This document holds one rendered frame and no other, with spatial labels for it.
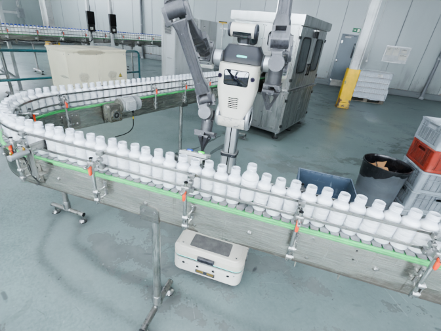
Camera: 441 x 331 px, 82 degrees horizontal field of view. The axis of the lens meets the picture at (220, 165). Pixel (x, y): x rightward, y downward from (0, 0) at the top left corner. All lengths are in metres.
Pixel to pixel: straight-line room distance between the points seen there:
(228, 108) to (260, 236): 0.79
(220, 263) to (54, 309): 1.09
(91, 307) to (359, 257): 1.62
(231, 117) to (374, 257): 1.00
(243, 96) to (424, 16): 12.34
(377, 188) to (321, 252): 1.93
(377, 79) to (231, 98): 9.03
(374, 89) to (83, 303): 9.91
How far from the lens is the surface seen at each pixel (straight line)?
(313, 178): 1.69
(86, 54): 4.99
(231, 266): 1.88
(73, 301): 2.11
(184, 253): 1.95
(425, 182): 3.17
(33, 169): 1.54
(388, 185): 3.00
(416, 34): 13.54
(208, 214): 1.13
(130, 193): 1.27
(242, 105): 1.53
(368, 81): 10.31
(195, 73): 1.19
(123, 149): 1.22
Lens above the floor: 1.65
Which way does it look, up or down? 28 degrees down
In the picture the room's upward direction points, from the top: 7 degrees clockwise
